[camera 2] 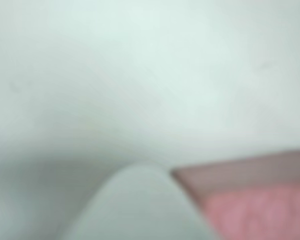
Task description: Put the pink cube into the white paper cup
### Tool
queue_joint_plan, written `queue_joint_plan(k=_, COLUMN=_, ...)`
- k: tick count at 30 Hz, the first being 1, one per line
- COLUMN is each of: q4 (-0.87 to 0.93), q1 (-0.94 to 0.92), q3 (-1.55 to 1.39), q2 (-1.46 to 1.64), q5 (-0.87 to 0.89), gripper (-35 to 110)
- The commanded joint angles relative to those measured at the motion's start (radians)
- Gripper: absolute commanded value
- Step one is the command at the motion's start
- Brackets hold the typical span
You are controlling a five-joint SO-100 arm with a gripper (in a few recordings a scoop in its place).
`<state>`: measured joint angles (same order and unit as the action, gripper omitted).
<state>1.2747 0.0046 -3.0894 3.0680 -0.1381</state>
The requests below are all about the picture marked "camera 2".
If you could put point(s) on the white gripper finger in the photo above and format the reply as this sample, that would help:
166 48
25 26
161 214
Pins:
140 210

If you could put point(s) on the pink foam block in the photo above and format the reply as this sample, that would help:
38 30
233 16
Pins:
255 212

